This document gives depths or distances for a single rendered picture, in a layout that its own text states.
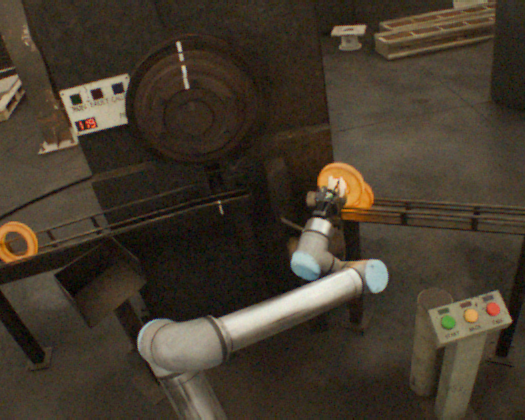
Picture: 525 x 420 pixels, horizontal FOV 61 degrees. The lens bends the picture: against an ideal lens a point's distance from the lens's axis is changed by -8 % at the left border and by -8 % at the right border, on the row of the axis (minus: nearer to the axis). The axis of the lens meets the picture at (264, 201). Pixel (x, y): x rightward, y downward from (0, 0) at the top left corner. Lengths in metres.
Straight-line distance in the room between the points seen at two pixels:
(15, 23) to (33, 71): 0.44
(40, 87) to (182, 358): 3.67
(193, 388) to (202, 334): 0.20
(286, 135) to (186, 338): 1.02
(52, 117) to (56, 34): 2.85
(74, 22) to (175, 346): 1.14
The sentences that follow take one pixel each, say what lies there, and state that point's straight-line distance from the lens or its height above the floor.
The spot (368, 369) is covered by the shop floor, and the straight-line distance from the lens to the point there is 2.10.
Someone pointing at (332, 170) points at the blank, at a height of 0.89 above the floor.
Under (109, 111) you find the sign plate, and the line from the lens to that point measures 1.81.
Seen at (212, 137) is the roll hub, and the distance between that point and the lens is 1.61.
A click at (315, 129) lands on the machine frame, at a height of 0.87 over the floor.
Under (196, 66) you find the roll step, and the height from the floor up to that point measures 1.27.
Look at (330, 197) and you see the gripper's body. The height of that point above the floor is 0.87.
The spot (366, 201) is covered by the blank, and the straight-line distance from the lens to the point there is 1.74.
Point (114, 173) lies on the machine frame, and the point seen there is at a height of 0.87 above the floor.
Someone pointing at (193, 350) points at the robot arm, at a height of 0.93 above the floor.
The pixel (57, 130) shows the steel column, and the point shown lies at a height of 0.15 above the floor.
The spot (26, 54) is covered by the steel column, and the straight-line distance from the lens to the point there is 4.44.
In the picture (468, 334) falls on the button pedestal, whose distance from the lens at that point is 1.50.
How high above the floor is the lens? 1.75
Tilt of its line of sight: 35 degrees down
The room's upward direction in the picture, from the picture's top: 11 degrees counter-clockwise
